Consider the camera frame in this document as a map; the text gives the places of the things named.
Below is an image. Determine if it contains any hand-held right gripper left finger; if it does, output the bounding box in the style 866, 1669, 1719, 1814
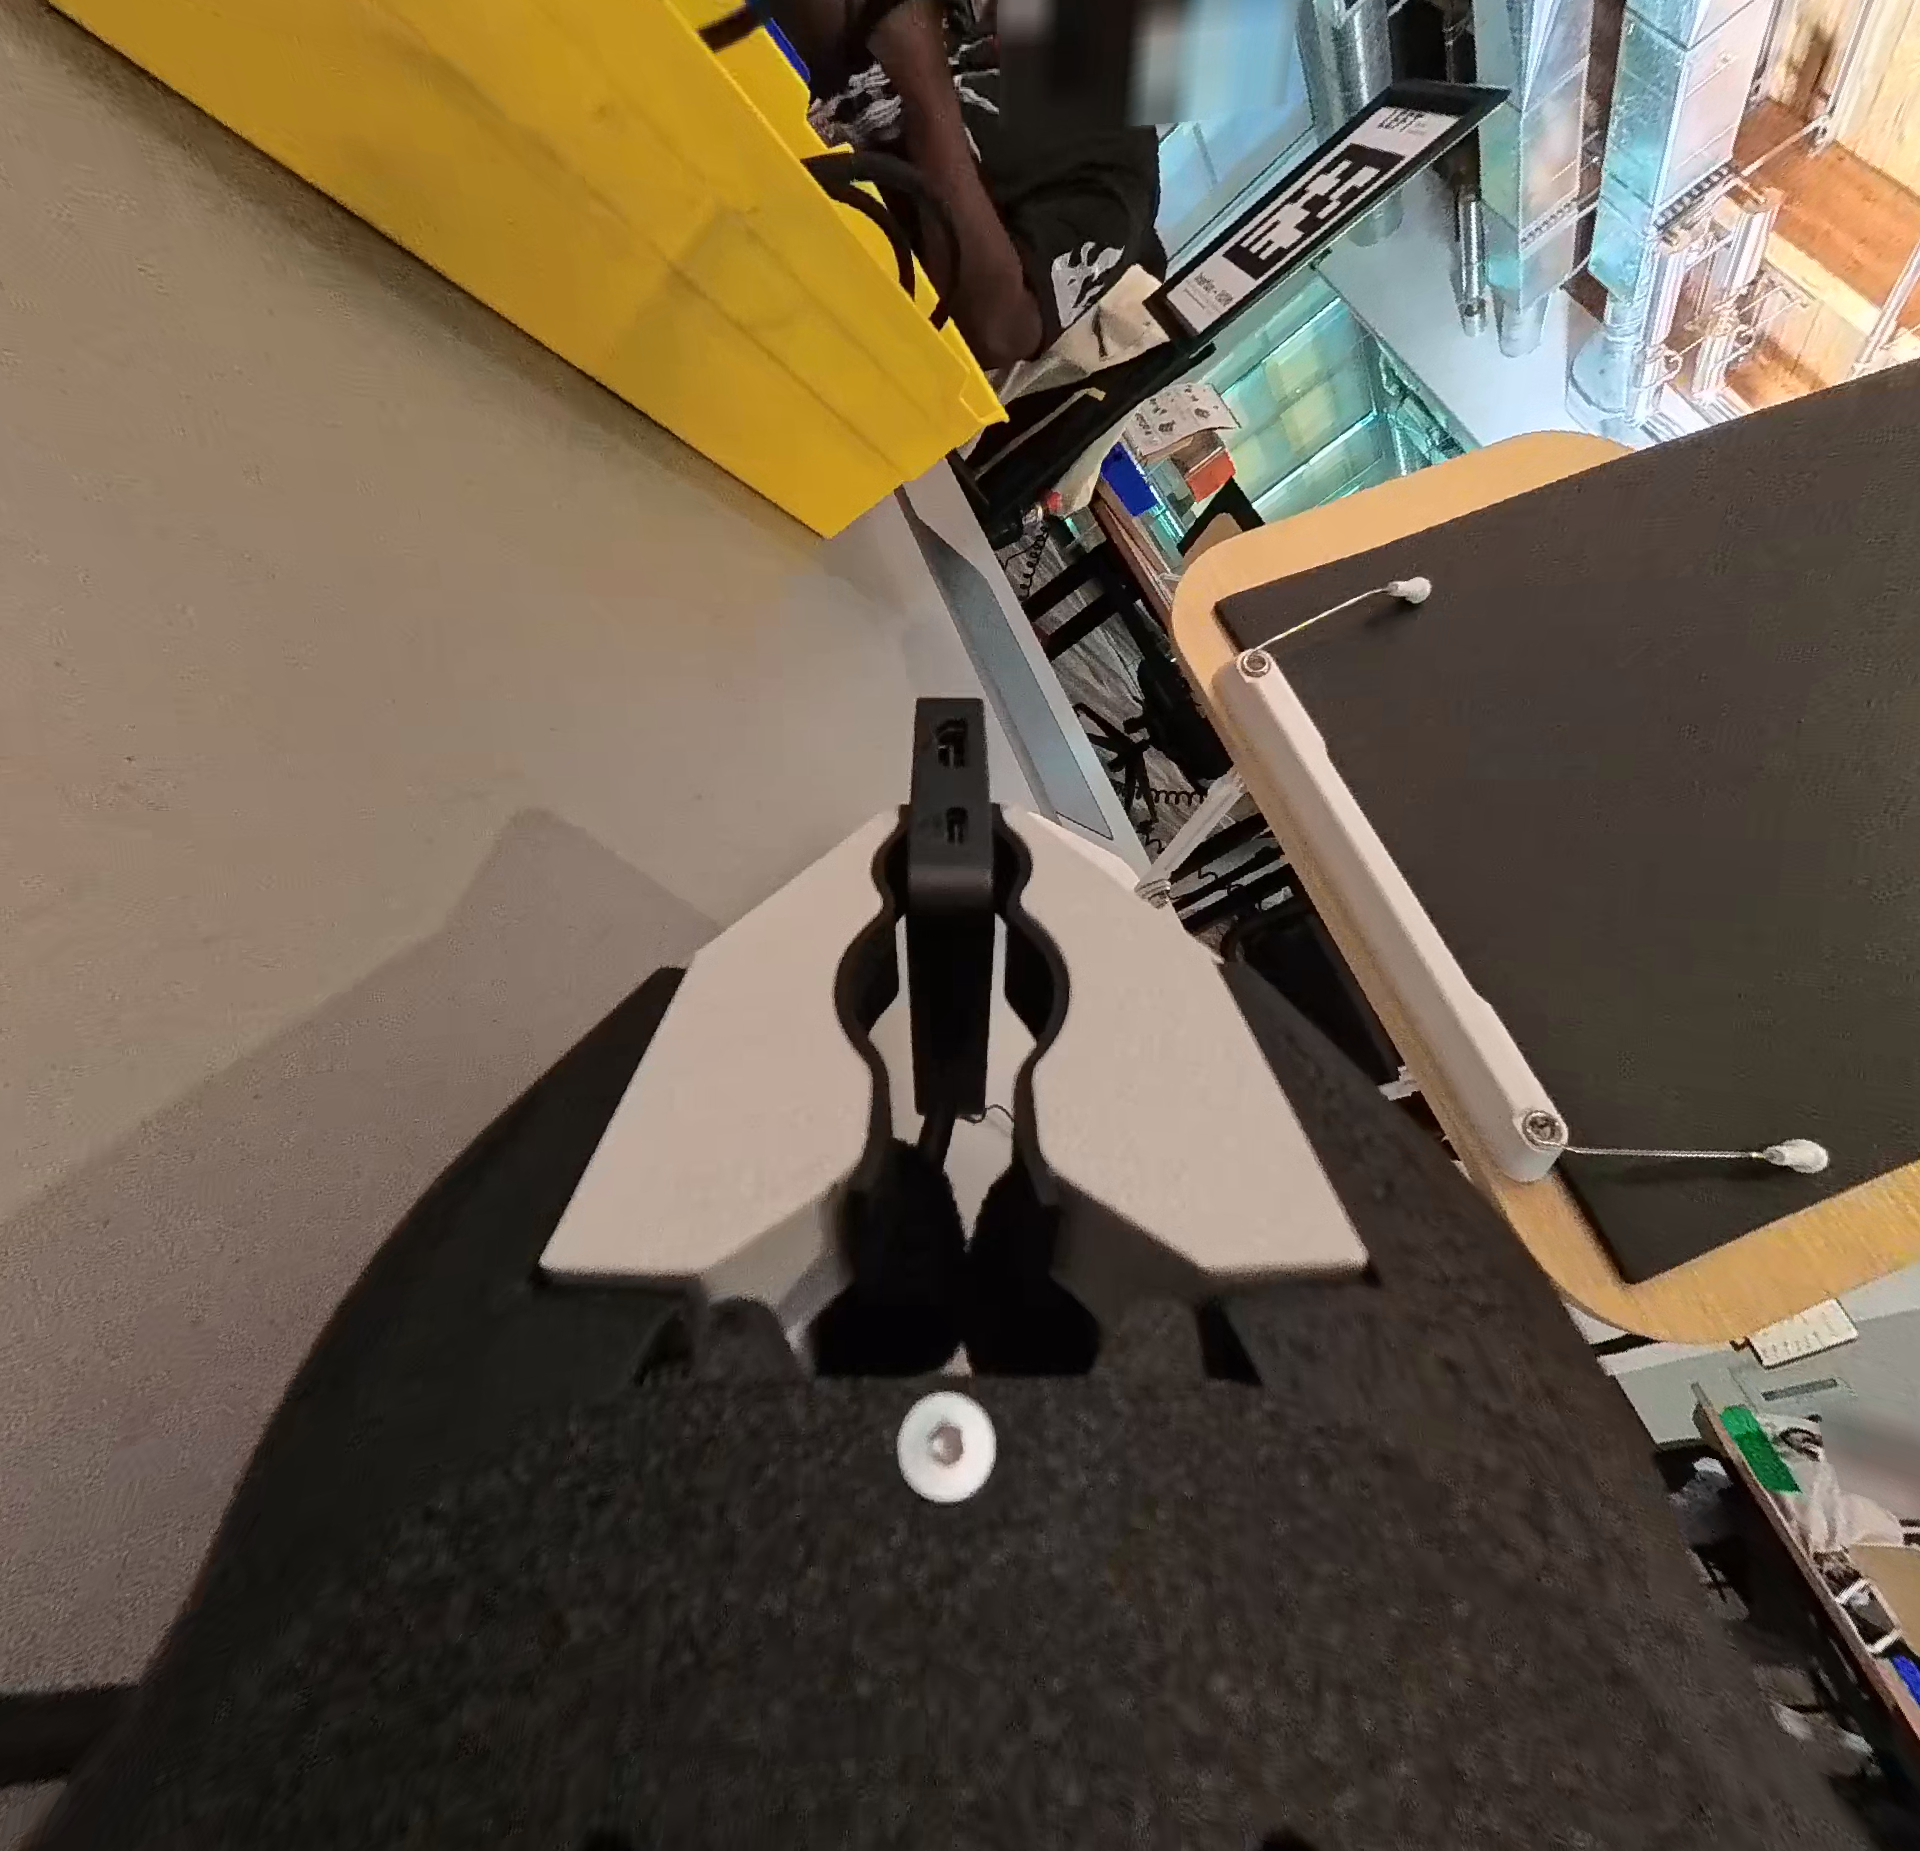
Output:
539, 813, 966, 1374

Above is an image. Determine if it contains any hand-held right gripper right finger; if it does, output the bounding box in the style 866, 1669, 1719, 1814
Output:
972, 813, 1370, 1374

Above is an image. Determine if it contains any black hdmi switch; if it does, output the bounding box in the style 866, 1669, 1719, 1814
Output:
903, 699, 1003, 1125

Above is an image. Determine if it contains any yellow plastic bin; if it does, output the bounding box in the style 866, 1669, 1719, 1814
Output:
43, 0, 1008, 539

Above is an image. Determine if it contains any wooden-framed black book stand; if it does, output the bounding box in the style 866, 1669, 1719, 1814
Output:
1172, 356, 1920, 1341

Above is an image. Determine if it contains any wooden storage shelf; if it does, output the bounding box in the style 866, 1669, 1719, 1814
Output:
1696, 1376, 1920, 1785

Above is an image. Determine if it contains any beige hanging jacket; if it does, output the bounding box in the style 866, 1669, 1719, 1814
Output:
982, 269, 1224, 433

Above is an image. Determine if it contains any black and white sign stand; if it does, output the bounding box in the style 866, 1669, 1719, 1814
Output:
1146, 81, 1510, 337

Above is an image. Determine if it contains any grey desk cable flap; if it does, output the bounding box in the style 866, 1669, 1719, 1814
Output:
898, 456, 1148, 864

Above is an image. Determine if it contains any silver ceiling duct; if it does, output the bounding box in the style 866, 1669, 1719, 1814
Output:
1470, 0, 1816, 433

